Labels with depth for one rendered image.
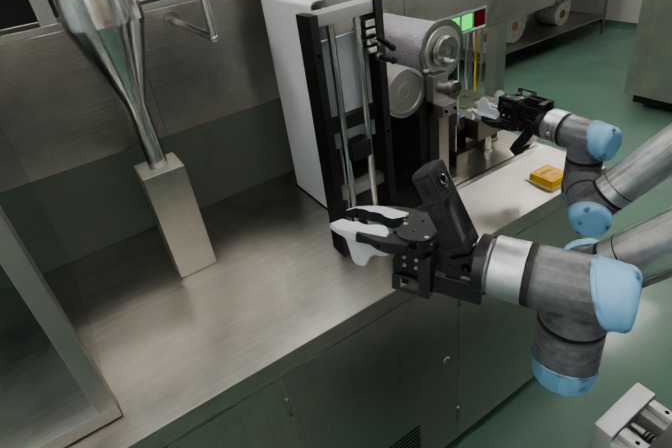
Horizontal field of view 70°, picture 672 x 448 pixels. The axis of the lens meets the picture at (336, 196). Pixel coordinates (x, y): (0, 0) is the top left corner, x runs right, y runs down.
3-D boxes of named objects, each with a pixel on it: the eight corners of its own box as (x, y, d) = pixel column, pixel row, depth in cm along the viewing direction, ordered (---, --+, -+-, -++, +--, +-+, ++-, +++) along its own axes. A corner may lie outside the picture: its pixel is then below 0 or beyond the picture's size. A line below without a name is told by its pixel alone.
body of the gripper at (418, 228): (385, 288, 63) (477, 315, 57) (385, 231, 59) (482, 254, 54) (409, 259, 69) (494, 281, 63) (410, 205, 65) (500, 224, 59)
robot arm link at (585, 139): (598, 171, 99) (605, 134, 94) (551, 154, 107) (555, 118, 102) (620, 158, 102) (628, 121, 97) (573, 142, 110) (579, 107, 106)
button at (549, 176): (551, 190, 124) (552, 182, 123) (528, 180, 129) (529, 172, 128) (568, 180, 127) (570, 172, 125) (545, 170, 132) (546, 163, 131)
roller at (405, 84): (389, 122, 120) (385, 76, 114) (334, 98, 139) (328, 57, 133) (425, 108, 125) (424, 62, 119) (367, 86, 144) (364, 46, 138)
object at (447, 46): (463, 41, 120) (452, 70, 122) (457, 39, 121) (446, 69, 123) (443, 31, 115) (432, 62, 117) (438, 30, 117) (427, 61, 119)
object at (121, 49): (174, 289, 110) (69, 36, 80) (158, 259, 120) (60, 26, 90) (230, 262, 116) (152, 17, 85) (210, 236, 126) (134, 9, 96)
